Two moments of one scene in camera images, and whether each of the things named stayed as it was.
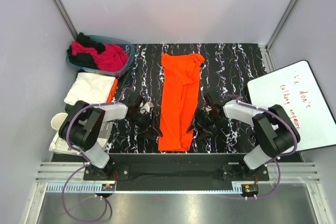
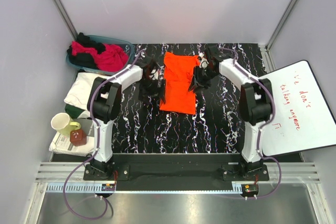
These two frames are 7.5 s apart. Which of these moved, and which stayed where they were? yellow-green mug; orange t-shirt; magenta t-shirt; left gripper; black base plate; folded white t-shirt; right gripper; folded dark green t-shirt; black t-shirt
Moved: orange t-shirt; left gripper; right gripper
Stayed: folded dark green t-shirt; black base plate; magenta t-shirt; folded white t-shirt; yellow-green mug; black t-shirt
